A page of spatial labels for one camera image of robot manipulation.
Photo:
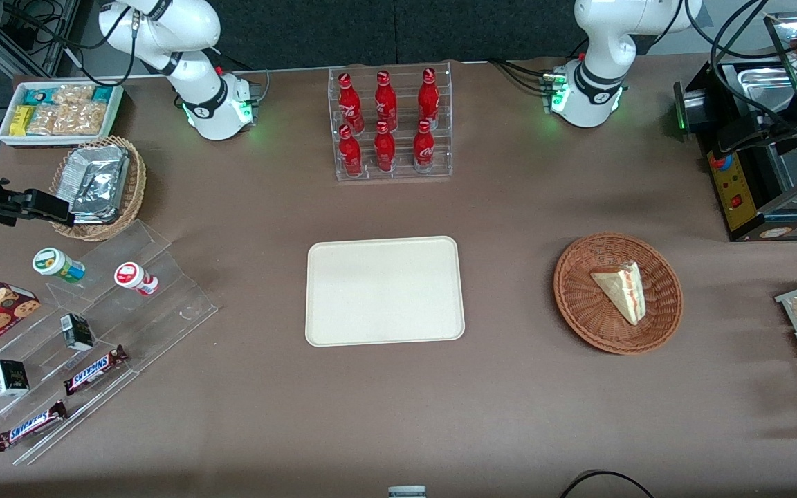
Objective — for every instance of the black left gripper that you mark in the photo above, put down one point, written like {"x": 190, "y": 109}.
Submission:
{"x": 751, "y": 130}

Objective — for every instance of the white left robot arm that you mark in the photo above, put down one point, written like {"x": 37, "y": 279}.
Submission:
{"x": 596, "y": 41}

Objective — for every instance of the light wicker basket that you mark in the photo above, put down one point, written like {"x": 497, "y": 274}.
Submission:
{"x": 132, "y": 197}

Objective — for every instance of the wrapped triangle sandwich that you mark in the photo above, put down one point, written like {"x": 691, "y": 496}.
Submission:
{"x": 623, "y": 290}

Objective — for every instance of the brown wicker basket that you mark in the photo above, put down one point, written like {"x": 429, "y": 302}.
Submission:
{"x": 585, "y": 311}

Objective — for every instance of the cream plastic tray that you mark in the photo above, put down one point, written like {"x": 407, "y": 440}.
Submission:
{"x": 385, "y": 290}

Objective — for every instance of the green lid yogurt cup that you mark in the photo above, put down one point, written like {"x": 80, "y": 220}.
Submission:
{"x": 58, "y": 265}

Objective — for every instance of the white rectangular snack bin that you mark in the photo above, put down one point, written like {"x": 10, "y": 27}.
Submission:
{"x": 5, "y": 138}

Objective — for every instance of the stack of foil containers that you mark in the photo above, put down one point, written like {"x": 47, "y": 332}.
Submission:
{"x": 97, "y": 181}

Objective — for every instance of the black machine with yellow panel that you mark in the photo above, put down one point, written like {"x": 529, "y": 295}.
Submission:
{"x": 765, "y": 221}

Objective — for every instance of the yellow snack packet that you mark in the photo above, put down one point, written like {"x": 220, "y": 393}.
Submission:
{"x": 22, "y": 120}

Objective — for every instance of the clear rice cracker packet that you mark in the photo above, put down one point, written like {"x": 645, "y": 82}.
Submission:
{"x": 73, "y": 94}
{"x": 77, "y": 119}

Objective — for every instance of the teal snack packet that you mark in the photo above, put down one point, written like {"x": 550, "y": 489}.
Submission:
{"x": 37, "y": 95}

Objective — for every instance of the red lid yogurt cup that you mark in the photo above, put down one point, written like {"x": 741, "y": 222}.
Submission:
{"x": 134, "y": 278}

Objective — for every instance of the small black carton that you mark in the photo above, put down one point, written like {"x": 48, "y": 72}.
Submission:
{"x": 77, "y": 332}
{"x": 10, "y": 377}

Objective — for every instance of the dark equipment rack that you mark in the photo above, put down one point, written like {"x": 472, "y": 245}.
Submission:
{"x": 32, "y": 48}

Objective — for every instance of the clear acrylic stepped shelf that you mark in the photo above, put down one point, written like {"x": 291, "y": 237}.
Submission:
{"x": 163, "y": 311}

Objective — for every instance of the Snickers bar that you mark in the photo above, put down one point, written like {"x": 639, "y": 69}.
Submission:
{"x": 94, "y": 370}
{"x": 30, "y": 425}

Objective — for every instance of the red cola bottle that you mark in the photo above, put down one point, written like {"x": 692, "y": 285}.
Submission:
{"x": 385, "y": 151}
{"x": 429, "y": 97}
{"x": 349, "y": 104}
{"x": 385, "y": 100}
{"x": 350, "y": 153}
{"x": 424, "y": 149}

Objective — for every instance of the clear acrylic bottle rack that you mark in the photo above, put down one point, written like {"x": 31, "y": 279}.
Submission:
{"x": 398, "y": 176}

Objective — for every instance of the small grey object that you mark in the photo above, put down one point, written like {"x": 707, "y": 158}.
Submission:
{"x": 407, "y": 492}

